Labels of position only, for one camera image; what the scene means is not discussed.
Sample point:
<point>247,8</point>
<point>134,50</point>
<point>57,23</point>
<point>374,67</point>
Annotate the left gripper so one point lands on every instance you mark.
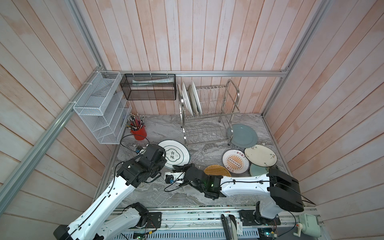
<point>162,160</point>

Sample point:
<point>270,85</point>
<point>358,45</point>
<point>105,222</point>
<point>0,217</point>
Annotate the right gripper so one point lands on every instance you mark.
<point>184,168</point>

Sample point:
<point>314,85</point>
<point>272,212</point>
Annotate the white plate green characters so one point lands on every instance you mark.
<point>176,154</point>

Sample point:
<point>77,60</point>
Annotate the cream floral plate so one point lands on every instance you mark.
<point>261,156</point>

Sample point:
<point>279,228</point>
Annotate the steel two-tier dish rack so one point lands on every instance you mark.
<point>219,104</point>

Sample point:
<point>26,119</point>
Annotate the green rim white plate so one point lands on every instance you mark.
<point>187,99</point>

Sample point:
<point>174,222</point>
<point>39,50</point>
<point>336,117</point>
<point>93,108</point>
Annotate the large orange sunburst plate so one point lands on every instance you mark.
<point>194,89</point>

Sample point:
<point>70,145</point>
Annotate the black round plate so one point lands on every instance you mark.
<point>193,101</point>

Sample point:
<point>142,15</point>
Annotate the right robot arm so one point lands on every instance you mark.
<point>281,191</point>

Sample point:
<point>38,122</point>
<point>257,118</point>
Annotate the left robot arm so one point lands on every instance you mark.
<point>126,180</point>

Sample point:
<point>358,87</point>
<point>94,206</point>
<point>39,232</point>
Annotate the yellow woven round plate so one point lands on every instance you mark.
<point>217,170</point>

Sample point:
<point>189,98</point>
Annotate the red pencil cup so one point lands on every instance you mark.
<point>139,133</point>

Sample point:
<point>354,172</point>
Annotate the small orange sunburst plate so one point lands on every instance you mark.
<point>235,161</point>

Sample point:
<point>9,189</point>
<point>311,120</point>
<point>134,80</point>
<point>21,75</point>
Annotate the light green floral plate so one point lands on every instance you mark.
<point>257,170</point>

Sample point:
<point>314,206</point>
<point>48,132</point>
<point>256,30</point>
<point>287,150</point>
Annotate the grey-green round plate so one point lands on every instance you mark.
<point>242,136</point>

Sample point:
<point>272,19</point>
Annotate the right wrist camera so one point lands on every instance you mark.
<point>171,178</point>

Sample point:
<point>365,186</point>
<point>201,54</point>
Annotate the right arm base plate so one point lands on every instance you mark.
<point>249,218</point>

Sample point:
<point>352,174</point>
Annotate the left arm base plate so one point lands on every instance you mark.
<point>153,220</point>

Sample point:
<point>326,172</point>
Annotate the white wire wall shelf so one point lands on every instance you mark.
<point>102,108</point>

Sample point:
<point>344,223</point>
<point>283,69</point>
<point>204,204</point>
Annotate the black mesh wall basket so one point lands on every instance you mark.
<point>149,87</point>

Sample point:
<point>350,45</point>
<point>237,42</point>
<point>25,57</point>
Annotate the white box camera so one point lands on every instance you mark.
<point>308,225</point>

